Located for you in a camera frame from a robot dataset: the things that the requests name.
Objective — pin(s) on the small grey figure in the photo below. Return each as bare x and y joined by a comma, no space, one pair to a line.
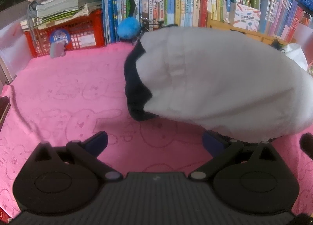
58,51

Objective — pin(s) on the wooden drawer unit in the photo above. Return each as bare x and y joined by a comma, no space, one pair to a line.
269,38

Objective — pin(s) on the white paper bag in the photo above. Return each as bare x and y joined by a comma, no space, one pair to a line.
12,49

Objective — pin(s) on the round blue printed card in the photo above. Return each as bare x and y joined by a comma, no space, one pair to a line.
58,37

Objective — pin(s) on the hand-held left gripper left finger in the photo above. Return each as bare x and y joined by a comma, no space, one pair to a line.
96,143

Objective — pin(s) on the pink printed blanket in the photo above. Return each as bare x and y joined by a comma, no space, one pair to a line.
61,105

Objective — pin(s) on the navy and white jacket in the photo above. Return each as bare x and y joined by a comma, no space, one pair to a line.
220,81

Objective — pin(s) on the grey storage box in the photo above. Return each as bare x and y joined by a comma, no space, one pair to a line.
12,17

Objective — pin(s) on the miniature black bicycle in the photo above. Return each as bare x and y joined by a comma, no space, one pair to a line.
146,21

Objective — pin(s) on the stack of papers and booklets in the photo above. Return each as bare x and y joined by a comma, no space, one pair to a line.
63,2

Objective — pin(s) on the white pencil print box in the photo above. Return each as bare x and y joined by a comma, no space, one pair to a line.
244,17

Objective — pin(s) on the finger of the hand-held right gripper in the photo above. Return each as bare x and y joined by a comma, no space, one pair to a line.
307,144

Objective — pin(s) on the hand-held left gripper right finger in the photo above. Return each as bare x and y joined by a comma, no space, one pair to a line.
212,143

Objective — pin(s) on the brown flat case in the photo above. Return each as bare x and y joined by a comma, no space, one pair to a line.
3,111

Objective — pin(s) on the blue fluffy pompom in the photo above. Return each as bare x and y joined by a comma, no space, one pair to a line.
128,28

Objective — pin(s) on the red plastic crate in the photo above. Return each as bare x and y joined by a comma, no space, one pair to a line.
80,32

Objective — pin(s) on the white plastic bag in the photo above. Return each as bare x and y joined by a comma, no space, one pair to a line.
296,54

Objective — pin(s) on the row of large colourful books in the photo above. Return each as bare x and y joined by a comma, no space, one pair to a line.
171,2

